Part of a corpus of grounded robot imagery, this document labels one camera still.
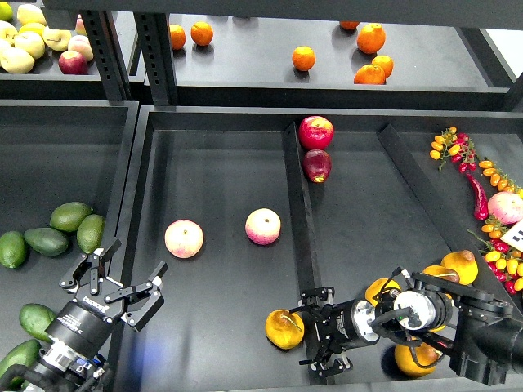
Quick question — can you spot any pale yellow apple with stem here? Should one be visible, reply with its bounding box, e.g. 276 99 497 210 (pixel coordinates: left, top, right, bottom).
42 26 72 52

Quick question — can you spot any yellow pear left of pile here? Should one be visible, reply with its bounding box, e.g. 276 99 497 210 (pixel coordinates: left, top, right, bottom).
364 278 401 307

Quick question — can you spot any pale peach on shelf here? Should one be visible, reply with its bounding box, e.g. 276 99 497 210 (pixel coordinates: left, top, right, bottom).
68 35 94 62

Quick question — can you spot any black centre tray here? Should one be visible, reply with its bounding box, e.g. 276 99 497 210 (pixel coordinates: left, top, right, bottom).
110 108 522 391

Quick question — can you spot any pink apple far right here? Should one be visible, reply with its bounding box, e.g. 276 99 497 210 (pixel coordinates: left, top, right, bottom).
487 191 522 225

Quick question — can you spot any dark red apple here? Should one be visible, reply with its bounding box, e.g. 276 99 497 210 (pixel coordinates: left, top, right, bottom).
302 149 332 184

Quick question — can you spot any light green avocado far left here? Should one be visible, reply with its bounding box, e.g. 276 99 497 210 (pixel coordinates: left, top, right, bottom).
0 231 28 269

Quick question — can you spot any pale yellow apple front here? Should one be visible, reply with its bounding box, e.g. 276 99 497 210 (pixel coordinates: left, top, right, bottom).
1 47 35 74

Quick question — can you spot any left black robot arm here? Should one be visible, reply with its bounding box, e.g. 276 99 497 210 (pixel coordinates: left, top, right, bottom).
1 240 168 391

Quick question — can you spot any dark green avocado lying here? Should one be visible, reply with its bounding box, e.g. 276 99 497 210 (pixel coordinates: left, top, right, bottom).
24 227 69 256

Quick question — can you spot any black upright post centre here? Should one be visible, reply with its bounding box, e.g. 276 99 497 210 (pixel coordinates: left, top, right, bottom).
133 12 178 106

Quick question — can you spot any black upright post left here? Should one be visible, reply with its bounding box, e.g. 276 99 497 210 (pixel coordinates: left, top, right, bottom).
79 10 131 101

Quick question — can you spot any white label card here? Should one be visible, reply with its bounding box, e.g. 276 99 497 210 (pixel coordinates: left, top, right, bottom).
501 220 523 252

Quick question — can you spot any bright red apple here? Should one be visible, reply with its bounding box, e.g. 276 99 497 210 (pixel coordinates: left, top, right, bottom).
297 116 334 150

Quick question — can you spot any pale yellow apple middle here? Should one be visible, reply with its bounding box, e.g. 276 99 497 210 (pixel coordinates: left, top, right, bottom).
14 31 46 60

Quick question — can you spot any orange centre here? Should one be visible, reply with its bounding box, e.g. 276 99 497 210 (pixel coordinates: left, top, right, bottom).
292 46 316 72

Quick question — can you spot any pink apple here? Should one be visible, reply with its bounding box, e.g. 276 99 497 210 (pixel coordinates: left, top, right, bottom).
244 208 281 246
164 220 203 259
487 191 522 225

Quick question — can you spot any pink apple left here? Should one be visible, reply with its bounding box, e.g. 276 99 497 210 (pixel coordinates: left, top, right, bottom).
164 220 203 259

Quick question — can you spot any green avocado right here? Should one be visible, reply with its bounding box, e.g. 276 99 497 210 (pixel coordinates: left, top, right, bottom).
76 214 105 254

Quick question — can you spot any black upright post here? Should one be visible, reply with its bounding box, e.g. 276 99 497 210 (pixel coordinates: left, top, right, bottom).
79 10 131 101
133 12 178 106

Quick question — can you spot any black tray divider centre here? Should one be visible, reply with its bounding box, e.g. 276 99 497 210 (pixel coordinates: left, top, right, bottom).
282 120 335 385

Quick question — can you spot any red apple on shelf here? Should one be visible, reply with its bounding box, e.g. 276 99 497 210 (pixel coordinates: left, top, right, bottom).
58 51 88 75

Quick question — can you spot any green avocado bottom left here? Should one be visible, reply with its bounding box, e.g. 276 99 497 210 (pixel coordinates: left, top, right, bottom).
1 339 42 376

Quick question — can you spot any yellow pear right upper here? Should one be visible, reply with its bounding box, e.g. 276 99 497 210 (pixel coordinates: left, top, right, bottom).
440 250 479 285

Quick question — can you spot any yellow pear middle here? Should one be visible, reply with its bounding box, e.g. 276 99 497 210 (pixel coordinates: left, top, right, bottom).
422 265 460 283

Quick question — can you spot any black left tray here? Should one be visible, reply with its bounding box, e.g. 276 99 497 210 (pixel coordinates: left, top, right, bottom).
1 100 139 359

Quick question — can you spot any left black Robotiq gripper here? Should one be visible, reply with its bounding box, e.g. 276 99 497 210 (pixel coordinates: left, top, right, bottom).
59 238 168 332

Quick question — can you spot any red chili pepper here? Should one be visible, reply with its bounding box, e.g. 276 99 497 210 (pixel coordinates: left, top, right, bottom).
465 173 489 221

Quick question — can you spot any black tray divider right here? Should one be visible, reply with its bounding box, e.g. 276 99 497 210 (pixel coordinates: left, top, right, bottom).
376 123 523 323

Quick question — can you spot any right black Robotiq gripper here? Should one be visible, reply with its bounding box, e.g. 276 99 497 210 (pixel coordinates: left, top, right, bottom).
288 287 352 376

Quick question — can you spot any upper cherry tomato bunch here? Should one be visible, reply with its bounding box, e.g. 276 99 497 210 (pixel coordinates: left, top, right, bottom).
429 127 477 173

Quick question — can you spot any green avocado top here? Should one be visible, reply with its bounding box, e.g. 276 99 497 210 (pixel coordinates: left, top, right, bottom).
49 202 93 233

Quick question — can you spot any dark green avocado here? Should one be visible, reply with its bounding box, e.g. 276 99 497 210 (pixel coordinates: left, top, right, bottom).
19 303 56 343
24 227 69 256

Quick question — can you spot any pink apple centre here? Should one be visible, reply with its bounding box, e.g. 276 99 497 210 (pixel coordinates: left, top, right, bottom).
244 208 281 246

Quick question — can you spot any black tray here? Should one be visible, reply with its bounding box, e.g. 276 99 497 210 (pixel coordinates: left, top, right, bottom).
110 108 522 391
1 100 139 359

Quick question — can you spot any yellow pear with brown spot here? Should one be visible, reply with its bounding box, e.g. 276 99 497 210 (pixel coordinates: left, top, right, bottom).
265 309 305 350

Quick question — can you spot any yellow pear bottom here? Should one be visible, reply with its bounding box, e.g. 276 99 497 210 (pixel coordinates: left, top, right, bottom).
394 343 442 378

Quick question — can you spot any black tray divider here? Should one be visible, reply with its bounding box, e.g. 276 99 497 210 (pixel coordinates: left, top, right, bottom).
282 120 335 385
376 123 523 323

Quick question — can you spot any orange cherry tomato string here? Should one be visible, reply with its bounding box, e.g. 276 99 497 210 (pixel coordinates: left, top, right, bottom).
477 158 523 197

